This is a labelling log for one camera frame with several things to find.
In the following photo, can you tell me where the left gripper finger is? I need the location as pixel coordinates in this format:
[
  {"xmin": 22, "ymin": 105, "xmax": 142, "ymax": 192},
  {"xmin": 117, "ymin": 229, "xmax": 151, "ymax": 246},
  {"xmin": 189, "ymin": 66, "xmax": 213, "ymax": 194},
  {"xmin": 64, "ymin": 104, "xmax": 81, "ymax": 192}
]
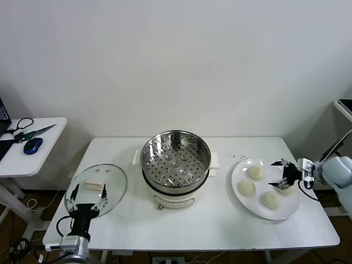
[
  {"xmin": 93, "ymin": 183, "xmax": 108, "ymax": 212},
  {"xmin": 65, "ymin": 183, "xmax": 80, "ymax": 212}
]

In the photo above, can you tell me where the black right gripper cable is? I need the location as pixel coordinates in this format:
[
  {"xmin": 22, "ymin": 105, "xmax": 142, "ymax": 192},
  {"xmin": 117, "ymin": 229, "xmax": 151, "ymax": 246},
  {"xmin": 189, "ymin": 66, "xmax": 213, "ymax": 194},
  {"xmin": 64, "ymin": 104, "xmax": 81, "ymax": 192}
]
[{"xmin": 298, "ymin": 180, "xmax": 321, "ymax": 201}]

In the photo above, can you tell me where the stainless steel steamer basket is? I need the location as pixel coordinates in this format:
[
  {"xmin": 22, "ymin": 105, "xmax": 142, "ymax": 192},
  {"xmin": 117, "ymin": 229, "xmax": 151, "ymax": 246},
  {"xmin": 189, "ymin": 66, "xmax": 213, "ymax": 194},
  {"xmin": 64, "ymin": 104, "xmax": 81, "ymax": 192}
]
[{"xmin": 133, "ymin": 130, "xmax": 221, "ymax": 195}]

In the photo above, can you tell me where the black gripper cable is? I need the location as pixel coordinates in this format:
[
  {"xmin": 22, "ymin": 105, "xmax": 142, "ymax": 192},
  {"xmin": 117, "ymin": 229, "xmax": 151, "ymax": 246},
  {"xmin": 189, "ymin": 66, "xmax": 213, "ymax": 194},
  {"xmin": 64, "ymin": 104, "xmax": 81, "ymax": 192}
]
[
  {"xmin": 56, "ymin": 216, "xmax": 74, "ymax": 238},
  {"xmin": 298, "ymin": 180, "xmax": 321, "ymax": 201}
]

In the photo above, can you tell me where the round glass pot lid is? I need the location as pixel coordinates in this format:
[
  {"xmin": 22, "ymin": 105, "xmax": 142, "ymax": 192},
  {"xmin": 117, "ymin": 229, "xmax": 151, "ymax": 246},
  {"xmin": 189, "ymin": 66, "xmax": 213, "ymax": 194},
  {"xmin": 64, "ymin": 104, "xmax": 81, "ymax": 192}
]
[{"xmin": 64, "ymin": 163, "xmax": 128, "ymax": 218}]

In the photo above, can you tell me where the black looped cable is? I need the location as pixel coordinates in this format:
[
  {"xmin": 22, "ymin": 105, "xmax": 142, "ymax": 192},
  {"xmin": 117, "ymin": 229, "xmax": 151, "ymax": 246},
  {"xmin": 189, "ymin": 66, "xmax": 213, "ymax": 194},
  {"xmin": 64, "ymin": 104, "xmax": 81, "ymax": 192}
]
[{"xmin": 2, "ymin": 117, "xmax": 34, "ymax": 136}]

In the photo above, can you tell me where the small white side table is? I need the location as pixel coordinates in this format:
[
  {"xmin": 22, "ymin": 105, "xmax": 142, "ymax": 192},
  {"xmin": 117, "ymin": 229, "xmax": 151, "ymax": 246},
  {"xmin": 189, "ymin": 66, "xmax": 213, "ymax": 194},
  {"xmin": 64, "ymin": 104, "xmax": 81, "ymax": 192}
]
[{"xmin": 0, "ymin": 117, "xmax": 68, "ymax": 240}]

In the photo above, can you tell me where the green pointed tool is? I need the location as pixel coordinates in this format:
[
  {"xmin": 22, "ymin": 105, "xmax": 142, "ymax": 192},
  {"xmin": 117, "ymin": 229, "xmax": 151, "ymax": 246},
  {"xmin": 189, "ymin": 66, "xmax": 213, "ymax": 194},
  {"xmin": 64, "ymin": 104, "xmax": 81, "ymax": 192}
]
[{"xmin": 15, "ymin": 123, "xmax": 58, "ymax": 144}]

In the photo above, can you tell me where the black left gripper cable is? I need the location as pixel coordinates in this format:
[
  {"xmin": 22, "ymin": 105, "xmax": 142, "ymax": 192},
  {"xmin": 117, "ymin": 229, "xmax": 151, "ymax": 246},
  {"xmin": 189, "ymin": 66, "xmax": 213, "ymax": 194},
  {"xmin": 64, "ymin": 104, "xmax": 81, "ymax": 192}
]
[{"xmin": 56, "ymin": 216, "xmax": 74, "ymax": 238}]

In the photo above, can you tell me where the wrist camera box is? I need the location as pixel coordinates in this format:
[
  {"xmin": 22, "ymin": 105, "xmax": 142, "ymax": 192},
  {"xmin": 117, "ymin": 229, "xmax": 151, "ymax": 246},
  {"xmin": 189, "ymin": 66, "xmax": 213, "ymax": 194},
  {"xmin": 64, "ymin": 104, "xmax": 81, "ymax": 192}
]
[
  {"xmin": 45, "ymin": 241, "xmax": 65, "ymax": 252},
  {"xmin": 296, "ymin": 157, "xmax": 316, "ymax": 182}
]

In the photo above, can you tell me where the white steamed baozi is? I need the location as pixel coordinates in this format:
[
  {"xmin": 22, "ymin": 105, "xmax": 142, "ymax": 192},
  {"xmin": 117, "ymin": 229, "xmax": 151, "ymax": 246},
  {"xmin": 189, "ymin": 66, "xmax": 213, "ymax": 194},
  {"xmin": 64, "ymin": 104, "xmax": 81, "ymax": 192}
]
[
  {"xmin": 249, "ymin": 166, "xmax": 265, "ymax": 182},
  {"xmin": 260, "ymin": 191, "xmax": 282, "ymax": 211},
  {"xmin": 279, "ymin": 183, "xmax": 297, "ymax": 196},
  {"xmin": 238, "ymin": 179, "xmax": 256, "ymax": 197}
]

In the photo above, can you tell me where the large white plate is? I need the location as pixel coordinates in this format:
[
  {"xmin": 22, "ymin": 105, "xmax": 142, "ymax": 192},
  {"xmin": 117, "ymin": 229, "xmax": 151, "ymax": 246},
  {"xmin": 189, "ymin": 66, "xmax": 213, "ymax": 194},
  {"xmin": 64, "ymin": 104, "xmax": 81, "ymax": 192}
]
[{"xmin": 230, "ymin": 158, "xmax": 301, "ymax": 221}]

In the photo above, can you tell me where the black laptop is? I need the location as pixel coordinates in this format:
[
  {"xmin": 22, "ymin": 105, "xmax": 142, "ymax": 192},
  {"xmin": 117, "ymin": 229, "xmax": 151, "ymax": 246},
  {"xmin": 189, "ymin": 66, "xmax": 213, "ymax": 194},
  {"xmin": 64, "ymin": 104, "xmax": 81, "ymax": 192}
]
[{"xmin": 0, "ymin": 97, "xmax": 17, "ymax": 162}]

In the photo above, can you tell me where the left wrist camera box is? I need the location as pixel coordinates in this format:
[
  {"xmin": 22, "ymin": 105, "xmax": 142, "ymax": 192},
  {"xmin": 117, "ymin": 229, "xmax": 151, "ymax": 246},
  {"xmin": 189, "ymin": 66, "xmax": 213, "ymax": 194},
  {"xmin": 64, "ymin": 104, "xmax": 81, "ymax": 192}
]
[{"xmin": 45, "ymin": 241, "xmax": 65, "ymax": 252}]

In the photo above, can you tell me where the blue computer mouse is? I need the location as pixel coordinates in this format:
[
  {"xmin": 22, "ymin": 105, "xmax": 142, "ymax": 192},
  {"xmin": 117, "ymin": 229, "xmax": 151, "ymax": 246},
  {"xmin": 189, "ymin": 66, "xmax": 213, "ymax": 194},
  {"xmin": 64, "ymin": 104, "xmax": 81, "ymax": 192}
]
[{"xmin": 23, "ymin": 137, "xmax": 43, "ymax": 155}]

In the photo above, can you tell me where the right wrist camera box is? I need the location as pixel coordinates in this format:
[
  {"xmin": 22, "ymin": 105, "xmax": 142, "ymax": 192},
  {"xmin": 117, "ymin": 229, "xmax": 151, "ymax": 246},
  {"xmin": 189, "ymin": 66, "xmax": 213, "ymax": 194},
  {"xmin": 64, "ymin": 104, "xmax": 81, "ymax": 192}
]
[{"xmin": 296, "ymin": 157, "xmax": 316, "ymax": 182}]

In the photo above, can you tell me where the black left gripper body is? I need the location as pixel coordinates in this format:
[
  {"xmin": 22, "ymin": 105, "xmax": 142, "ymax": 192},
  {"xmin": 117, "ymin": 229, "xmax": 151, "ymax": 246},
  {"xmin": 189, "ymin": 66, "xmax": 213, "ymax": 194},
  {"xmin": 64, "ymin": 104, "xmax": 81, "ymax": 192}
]
[{"xmin": 68, "ymin": 203, "xmax": 100, "ymax": 237}]

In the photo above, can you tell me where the black cable with adapter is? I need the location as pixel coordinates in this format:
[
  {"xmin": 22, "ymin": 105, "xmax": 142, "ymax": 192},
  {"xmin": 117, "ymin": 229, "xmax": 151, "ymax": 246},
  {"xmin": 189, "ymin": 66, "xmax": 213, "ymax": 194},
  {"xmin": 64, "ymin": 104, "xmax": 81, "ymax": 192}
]
[{"xmin": 318, "ymin": 139, "xmax": 348, "ymax": 163}]

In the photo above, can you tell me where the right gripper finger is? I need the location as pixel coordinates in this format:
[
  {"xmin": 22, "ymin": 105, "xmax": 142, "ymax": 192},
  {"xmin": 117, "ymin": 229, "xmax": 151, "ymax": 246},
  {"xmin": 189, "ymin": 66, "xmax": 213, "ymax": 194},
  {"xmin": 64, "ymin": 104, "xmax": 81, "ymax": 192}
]
[
  {"xmin": 268, "ymin": 177, "xmax": 293, "ymax": 191},
  {"xmin": 271, "ymin": 158, "xmax": 295, "ymax": 169}
]

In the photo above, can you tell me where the white coiled floor cable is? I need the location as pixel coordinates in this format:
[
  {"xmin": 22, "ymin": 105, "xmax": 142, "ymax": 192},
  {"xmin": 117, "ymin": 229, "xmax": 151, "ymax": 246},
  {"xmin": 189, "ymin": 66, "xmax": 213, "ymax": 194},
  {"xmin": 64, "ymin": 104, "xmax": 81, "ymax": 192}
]
[{"xmin": 26, "ymin": 189, "xmax": 60, "ymax": 212}]

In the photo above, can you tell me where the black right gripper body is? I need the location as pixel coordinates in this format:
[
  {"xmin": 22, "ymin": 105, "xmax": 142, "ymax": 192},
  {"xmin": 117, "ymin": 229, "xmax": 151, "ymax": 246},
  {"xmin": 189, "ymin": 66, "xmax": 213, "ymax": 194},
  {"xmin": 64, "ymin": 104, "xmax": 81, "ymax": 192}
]
[{"xmin": 283, "ymin": 163, "xmax": 302, "ymax": 186}]

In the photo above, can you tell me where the black floor cable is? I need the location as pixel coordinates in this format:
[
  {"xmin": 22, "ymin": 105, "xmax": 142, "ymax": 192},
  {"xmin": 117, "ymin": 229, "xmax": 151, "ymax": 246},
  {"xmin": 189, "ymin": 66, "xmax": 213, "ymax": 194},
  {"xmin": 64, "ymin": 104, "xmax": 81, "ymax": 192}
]
[{"xmin": 8, "ymin": 238, "xmax": 31, "ymax": 262}]

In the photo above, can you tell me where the white electric cooker pot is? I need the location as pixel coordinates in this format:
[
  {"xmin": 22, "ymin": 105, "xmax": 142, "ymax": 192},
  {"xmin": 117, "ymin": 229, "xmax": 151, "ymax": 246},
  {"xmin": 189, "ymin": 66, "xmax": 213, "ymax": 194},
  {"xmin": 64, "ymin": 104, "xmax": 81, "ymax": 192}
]
[{"xmin": 141, "ymin": 164, "xmax": 218, "ymax": 211}]

